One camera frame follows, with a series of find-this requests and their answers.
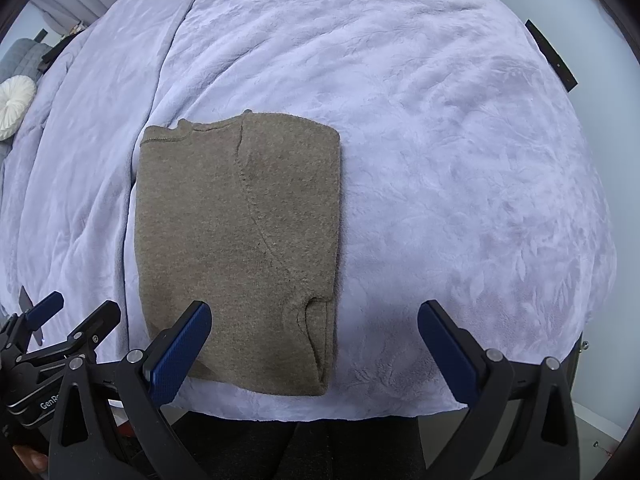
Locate person's left hand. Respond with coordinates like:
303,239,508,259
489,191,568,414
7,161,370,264
12,442,51,473

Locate white round pillow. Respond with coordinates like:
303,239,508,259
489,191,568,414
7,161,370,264
0,75,37,142

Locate long black strip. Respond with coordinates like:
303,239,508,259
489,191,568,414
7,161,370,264
524,19,577,92

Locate black stand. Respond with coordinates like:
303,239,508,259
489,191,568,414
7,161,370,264
40,42,71,71

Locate olive brown knit sweater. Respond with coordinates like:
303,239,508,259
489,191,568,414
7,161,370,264
134,109,342,397

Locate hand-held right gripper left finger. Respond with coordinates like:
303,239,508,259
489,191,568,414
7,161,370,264
48,300,213,480

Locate lavender plush blanket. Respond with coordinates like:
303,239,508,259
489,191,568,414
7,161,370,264
0,0,618,421

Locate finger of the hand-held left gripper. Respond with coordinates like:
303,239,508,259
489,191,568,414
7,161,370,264
17,300,122,376
0,291,65,356

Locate pale pleated curtain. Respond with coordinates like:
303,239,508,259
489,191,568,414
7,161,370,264
30,0,136,36

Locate grey sofa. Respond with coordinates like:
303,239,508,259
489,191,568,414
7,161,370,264
0,37,51,86

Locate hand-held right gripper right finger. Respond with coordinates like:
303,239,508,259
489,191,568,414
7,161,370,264
417,300,583,480

